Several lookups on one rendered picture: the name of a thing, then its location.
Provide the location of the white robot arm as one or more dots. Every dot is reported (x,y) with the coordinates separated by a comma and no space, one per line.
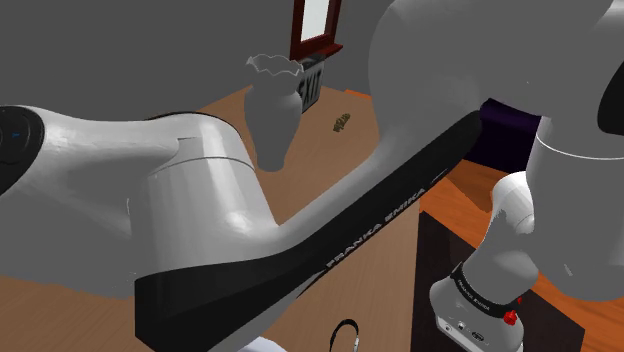
(204,195)

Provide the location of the brown wooden cabinet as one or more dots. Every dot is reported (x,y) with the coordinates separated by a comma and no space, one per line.
(319,166)

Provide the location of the small olive green lump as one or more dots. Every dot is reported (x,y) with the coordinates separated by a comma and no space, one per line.
(342,122)

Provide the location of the grey vase with wavy rim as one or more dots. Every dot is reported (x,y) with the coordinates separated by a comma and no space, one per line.
(273,112)

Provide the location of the dark purple furniture piece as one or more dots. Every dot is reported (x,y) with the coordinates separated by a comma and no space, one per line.
(507,139)

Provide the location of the window with dark red frame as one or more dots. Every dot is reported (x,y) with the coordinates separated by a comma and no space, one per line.
(314,19)

